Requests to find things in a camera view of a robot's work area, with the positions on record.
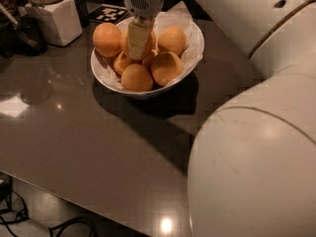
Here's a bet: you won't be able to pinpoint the dark mug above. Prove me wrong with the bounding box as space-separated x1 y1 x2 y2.
74 0 90 28

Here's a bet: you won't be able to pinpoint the white ceramic bowl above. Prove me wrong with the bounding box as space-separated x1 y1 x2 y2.
90 11 205 100

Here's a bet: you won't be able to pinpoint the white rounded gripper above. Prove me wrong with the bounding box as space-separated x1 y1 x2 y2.
124 0 164 60

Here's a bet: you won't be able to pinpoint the white square jar base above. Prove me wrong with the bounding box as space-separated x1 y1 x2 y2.
26 0 82 46

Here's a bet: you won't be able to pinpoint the small orange left middle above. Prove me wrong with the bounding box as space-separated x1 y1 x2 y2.
114 51 133 75

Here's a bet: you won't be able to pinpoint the black cables on floor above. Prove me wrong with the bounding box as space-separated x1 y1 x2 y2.
0 175 100 237

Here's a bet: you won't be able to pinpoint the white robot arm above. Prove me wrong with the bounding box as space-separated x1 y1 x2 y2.
159 0 316 237

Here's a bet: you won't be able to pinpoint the black white fiducial marker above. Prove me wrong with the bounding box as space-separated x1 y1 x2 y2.
88 4 129 24

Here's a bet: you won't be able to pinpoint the orange at front right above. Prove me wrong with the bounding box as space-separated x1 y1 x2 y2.
150 51 183 87

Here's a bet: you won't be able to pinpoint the large orange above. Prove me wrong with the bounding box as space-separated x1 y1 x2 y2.
120 27 156 60

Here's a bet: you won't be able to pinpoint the orange at back right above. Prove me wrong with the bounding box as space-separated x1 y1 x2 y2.
157 26 187 55

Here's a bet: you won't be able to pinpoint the orange at far left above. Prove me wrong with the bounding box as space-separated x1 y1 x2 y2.
93 23 121 57

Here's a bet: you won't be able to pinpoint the small hidden orange centre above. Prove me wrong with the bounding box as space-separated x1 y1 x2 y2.
142 49 158 67

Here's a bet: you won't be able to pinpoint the dark round pot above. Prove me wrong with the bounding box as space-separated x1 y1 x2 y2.
0 17 47 58

